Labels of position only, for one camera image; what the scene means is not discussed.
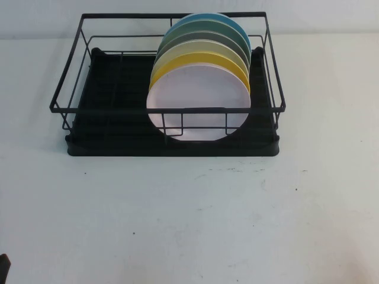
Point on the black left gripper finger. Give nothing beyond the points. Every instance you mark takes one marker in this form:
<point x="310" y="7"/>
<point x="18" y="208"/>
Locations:
<point x="4" y="270"/>

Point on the pink plate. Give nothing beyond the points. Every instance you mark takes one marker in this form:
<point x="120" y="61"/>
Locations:
<point x="198" y="94"/>

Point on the yellow plate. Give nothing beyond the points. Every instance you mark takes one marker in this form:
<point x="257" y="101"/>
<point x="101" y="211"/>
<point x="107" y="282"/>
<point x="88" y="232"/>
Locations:
<point x="189" y="61"/>

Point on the pale cream plate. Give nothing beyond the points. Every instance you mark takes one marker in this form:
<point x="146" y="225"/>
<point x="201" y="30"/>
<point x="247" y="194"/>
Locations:
<point x="192" y="48"/>

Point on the grey-green plate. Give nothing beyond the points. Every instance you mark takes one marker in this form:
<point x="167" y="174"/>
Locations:
<point x="201" y="36"/>

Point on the green plate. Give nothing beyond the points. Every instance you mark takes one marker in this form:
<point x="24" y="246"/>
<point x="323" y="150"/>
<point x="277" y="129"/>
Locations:
<point x="204" y="26"/>

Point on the blue plate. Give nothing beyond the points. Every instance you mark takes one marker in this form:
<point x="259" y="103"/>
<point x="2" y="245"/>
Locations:
<point x="220" y="19"/>

